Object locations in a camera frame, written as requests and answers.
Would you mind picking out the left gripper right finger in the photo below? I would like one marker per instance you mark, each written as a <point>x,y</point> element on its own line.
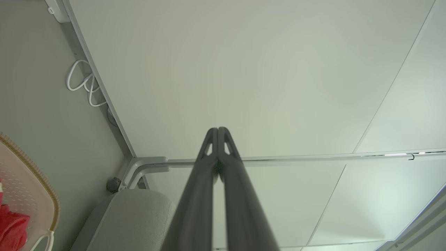
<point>244,209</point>

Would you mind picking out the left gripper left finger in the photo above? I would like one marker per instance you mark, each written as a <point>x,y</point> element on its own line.
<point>195,209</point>

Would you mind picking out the red garment with striped trim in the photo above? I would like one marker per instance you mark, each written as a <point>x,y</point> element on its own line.
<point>12,226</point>

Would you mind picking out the dark round caster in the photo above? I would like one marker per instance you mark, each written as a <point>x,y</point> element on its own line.
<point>113,184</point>

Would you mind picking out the beige plastic laundry basket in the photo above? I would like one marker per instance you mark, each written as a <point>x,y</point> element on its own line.
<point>28,188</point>

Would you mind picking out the white power strip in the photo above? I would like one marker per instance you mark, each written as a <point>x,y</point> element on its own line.
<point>59,10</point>

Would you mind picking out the grey metal partition post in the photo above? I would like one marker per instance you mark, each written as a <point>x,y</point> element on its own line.
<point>150,164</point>

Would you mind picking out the grey partition base rail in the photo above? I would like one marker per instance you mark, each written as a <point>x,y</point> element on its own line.
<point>101,82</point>

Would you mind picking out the grey metal partition frame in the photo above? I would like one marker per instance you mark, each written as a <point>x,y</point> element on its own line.
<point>428,219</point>

